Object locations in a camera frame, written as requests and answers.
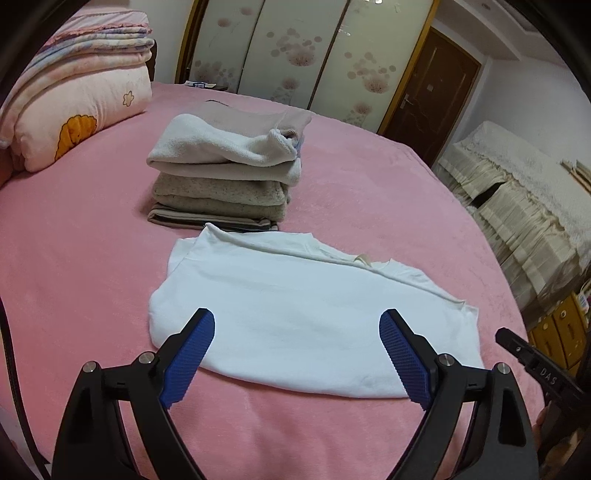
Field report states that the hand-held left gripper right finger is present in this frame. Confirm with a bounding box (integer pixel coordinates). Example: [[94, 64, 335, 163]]
[[379, 308, 542, 480]]

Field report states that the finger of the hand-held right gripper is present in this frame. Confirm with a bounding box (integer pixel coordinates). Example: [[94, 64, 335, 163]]
[[495, 326, 588, 400]]

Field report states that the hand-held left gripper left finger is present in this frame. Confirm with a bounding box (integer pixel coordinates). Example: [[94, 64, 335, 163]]
[[51, 308, 216, 480]]

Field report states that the white printed t-shirt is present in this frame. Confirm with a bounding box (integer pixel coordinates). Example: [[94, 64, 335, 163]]
[[148, 222, 484, 400]]

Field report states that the yellow wooden cabinet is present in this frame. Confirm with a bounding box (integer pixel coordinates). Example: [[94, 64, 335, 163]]
[[526, 286, 591, 372]]

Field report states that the pink bed blanket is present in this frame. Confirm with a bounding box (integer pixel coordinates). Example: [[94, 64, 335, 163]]
[[0, 80, 532, 480]]

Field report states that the cream covered sofa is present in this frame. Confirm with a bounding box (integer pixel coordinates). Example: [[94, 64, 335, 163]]
[[436, 120, 591, 321]]

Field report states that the beige fleece folded garment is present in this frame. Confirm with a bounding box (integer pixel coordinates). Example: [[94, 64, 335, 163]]
[[151, 172, 293, 221]]

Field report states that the cream white folded garment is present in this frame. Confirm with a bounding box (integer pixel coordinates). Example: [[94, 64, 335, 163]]
[[146, 113, 302, 186]]

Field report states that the pinkish beige folded garment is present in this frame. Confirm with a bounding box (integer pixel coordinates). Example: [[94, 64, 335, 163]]
[[198, 100, 314, 141]]

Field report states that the brown wooden door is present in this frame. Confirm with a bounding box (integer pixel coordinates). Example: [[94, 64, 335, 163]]
[[379, 25, 482, 168]]

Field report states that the pink quilt with orange print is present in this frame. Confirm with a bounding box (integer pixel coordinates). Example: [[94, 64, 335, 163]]
[[0, 58, 154, 175]]

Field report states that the floral sliding door wardrobe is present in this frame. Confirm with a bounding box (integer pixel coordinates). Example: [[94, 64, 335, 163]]
[[174, 0, 441, 134]]

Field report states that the striped folded quilt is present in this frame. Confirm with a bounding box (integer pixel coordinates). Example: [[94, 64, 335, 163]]
[[9, 8, 156, 100]]

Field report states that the black strap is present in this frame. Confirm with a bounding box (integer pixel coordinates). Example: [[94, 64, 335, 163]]
[[0, 295, 49, 467]]

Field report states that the wooden frame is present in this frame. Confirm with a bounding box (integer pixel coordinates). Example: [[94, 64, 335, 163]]
[[560, 158, 591, 188]]

